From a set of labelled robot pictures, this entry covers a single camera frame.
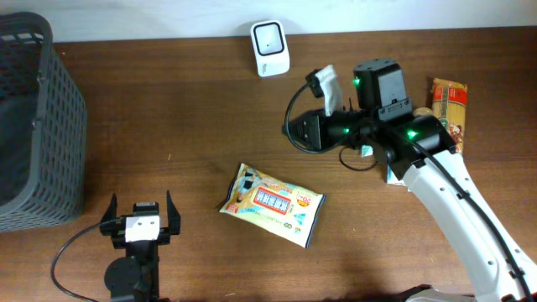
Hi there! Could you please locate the dark grey plastic basket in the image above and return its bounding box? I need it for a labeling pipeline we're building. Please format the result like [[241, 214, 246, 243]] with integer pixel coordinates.
[[1, 12, 87, 232]]

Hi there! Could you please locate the black left camera cable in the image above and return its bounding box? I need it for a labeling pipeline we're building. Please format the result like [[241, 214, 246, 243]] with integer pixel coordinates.
[[50, 221, 110, 302]]

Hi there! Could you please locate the small white teal box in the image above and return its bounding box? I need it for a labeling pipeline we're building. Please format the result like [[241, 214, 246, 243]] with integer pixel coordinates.
[[386, 166, 405, 186]]

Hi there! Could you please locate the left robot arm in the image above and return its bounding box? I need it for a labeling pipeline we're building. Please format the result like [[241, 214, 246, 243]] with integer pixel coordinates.
[[99, 193, 181, 302]]

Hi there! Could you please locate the white barcode scanner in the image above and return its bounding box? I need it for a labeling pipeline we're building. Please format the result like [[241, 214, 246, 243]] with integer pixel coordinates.
[[250, 20, 290, 77]]

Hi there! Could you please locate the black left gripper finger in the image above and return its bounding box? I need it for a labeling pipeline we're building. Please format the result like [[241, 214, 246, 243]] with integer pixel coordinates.
[[101, 193, 117, 222], [166, 190, 181, 235]]

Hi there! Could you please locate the white tube with brown cap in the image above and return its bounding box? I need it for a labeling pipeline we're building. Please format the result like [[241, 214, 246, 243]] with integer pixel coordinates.
[[413, 107, 434, 117]]

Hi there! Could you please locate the black right camera cable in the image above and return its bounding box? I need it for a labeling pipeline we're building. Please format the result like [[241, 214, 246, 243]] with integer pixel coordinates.
[[284, 70, 534, 302]]

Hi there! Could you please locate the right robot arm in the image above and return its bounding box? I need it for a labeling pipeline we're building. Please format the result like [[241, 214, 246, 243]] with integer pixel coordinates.
[[282, 58, 536, 301]]

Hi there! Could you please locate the black camera cable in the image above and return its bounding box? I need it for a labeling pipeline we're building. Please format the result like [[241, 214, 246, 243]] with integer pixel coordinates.
[[284, 70, 534, 302], [50, 221, 110, 302]]

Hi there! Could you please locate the teal tissue packet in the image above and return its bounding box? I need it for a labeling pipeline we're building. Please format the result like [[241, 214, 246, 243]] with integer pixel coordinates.
[[360, 145, 373, 158]]

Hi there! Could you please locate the orange spaghetti packet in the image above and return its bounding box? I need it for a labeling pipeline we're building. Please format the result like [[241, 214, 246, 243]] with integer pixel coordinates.
[[431, 78, 467, 154]]

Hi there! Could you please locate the cream snack bag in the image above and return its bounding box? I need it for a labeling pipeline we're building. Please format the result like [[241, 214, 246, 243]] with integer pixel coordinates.
[[219, 163, 326, 248]]

